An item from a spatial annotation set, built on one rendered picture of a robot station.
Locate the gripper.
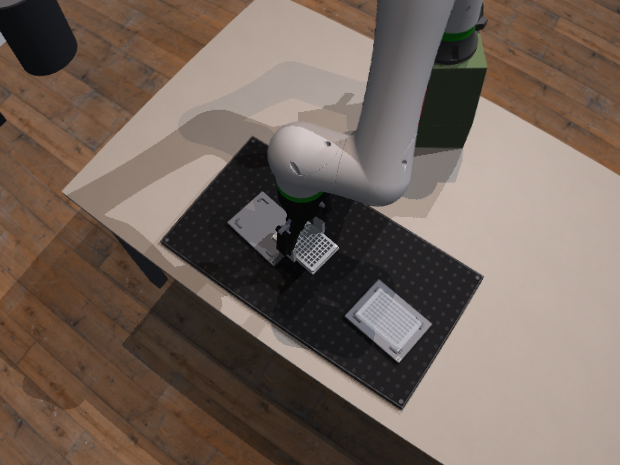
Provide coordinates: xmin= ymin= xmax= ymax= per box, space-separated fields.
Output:
xmin=275 ymin=193 xmax=332 ymax=262

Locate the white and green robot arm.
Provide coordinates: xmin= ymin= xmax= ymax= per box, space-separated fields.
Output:
xmin=267 ymin=0 xmax=488 ymax=216

